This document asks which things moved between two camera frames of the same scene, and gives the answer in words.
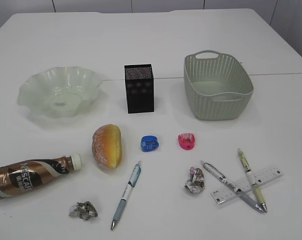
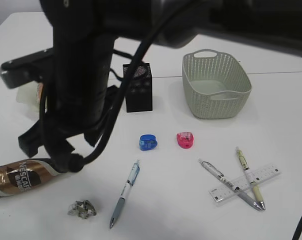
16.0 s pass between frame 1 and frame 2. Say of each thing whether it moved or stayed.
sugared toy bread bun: moved
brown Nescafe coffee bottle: stayed
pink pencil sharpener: stayed
